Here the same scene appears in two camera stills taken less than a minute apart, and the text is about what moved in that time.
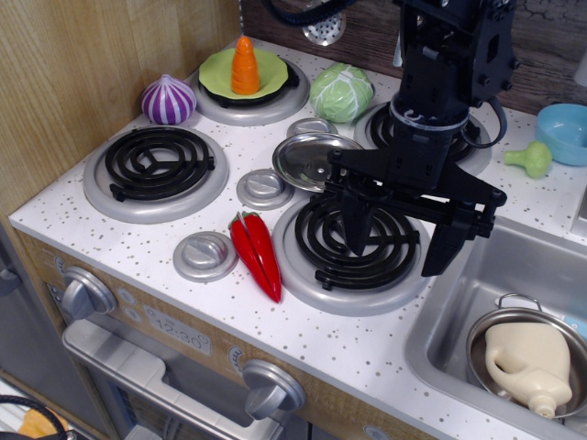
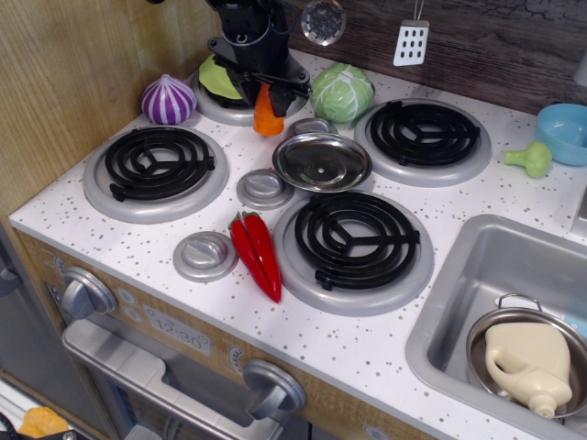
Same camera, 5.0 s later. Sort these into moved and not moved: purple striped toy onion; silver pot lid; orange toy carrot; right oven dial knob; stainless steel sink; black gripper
Moved: black gripper; orange toy carrot
Not moved: right oven dial knob; stainless steel sink; silver pot lid; purple striped toy onion
